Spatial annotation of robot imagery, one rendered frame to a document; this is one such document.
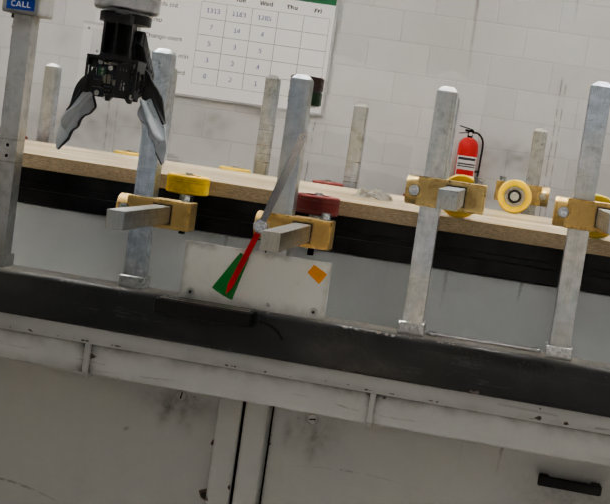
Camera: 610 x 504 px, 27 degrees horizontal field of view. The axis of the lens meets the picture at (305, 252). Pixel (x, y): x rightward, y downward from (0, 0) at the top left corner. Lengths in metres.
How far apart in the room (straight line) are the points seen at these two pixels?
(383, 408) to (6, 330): 0.70
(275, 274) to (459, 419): 0.40
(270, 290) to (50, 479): 0.70
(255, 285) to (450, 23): 7.25
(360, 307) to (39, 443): 0.72
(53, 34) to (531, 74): 3.53
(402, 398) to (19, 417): 0.84
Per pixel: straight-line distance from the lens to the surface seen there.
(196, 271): 2.20
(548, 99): 9.37
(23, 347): 2.35
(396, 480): 2.46
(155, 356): 2.27
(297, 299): 2.16
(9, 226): 2.32
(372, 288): 2.37
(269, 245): 1.88
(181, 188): 2.32
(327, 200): 2.25
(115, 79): 1.74
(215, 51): 9.36
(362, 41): 9.31
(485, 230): 2.32
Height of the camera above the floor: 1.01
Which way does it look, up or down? 5 degrees down
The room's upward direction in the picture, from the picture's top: 8 degrees clockwise
